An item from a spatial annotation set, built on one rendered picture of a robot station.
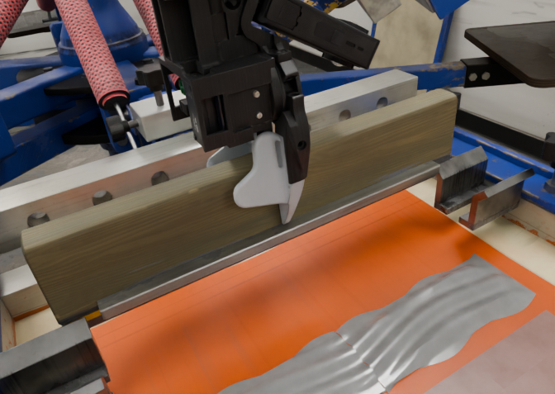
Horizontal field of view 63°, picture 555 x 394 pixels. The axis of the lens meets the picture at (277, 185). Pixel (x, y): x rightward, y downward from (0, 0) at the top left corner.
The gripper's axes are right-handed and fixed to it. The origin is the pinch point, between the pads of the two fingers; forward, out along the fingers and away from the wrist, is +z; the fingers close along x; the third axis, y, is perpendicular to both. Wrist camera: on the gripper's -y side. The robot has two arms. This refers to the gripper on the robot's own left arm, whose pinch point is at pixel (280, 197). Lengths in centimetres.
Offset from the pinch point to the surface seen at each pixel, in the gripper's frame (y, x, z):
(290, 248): -2.6, -3.9, 10.1
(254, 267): 2.2, -3.5, 10.1
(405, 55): -189, -180, 69
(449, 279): -12.3, 9.8, 9.4
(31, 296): 23.2, -10.4, 7.8
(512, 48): -80, -34, 11
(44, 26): 7, -169, 11
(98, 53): 6.0, -45.4, -5.0
